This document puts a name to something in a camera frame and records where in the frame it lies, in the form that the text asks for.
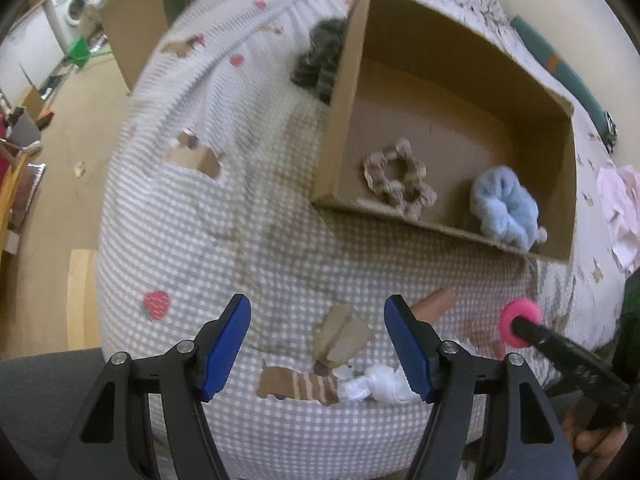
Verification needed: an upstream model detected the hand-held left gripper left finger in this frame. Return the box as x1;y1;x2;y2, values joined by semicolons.
55;294;252;480

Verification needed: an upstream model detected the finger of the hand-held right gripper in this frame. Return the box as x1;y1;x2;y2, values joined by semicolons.
515;318;634;431

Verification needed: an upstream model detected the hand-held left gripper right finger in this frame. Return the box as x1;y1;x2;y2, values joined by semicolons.
383;294;581;480

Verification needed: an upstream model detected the white scrunchie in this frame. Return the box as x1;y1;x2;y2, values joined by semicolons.
340;364;419;405

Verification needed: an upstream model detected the pink scrunchie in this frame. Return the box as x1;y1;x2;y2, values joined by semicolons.
500;298;542;347

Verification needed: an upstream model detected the person's right hand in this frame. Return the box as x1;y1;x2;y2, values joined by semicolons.
560;405;629;473

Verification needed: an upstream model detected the dark green cloth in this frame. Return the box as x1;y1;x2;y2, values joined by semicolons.
611;269;640;376

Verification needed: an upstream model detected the checked printed blanket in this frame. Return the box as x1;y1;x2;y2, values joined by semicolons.
97;0;640;480

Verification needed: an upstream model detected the light wooden board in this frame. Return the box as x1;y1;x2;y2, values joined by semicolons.
67;249;99;351

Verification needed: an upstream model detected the light pink cloth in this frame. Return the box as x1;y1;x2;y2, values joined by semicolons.
595;162;640;276

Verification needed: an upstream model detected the light blue fluffy scrunchie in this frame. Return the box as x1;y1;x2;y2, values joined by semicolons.
470;167;548;253

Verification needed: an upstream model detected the beige knitted scrunchie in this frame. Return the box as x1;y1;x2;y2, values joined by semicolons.
362;139;438;220

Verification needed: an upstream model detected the small black patterned object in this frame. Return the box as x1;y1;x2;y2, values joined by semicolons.
602;110;619;154

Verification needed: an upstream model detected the wooden chair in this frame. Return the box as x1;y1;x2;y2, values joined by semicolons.
0;150;49;252

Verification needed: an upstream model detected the teal bolster pillow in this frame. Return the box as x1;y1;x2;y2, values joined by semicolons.
510;14;609;131

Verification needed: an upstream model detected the dark grey scrunchie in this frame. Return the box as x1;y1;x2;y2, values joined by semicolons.
291;17;349;106

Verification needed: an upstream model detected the small cardboard box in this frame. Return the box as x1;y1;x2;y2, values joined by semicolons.
20;85;46;122

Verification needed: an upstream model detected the green dustpan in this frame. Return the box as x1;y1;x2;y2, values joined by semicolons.
67;35;94;69

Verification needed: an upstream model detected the tall brown cardboard box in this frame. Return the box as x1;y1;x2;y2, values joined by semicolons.
97;0;169;94

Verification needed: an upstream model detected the white patterned pillow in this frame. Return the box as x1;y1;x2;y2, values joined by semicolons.
470;0;512;31

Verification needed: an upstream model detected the white washing machine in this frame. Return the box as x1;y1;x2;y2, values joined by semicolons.
42;0;94;44

